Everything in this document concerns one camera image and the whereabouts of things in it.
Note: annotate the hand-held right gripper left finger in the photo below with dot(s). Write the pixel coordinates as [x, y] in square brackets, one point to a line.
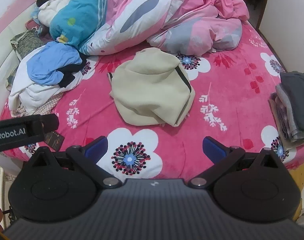
[98, 145]

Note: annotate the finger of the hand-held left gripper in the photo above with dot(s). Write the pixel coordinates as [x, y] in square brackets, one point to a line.
[50, 122]

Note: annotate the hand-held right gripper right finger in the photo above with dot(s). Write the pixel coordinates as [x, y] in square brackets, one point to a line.
[213, 148]

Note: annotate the beige jacket with black trim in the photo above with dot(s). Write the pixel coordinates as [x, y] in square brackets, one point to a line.
[147, 87]

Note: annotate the stack of folded grey clothes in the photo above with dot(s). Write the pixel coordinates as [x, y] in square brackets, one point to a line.
[285, 110]

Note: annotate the black smartphone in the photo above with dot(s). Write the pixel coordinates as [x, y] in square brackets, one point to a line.
[54, 140]

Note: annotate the houndstooth patterned cloth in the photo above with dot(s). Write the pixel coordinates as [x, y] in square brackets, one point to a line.
[51, 103]

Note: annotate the white cloth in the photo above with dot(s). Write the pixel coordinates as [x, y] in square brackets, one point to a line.
[27, 92]

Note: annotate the black cloth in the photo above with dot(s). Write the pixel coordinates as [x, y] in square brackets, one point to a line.
[68, 76]

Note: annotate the pink floral bed sheet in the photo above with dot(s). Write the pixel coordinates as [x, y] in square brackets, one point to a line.
[229, 92]

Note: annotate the light blue cloth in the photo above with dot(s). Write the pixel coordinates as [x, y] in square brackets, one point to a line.
[49, 62]

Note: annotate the folded striped purple garment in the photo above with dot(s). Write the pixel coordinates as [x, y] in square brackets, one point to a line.
[276, 115]

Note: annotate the white padded headboard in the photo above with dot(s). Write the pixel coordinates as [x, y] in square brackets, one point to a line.
[2, 55]

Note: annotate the grey knit cloth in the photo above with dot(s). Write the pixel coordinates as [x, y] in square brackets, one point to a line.
[27, 43]

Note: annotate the folded dark grey garment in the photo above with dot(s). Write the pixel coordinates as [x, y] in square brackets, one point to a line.
[299, 100]

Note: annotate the person lying in bed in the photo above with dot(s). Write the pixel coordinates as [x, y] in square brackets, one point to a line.
[54, 10]

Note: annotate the pink headboard cover cloth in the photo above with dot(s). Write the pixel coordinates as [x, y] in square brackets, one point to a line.
[7, 17]

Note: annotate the pink white blue duvet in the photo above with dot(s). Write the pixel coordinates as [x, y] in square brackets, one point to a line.
[142, 12]

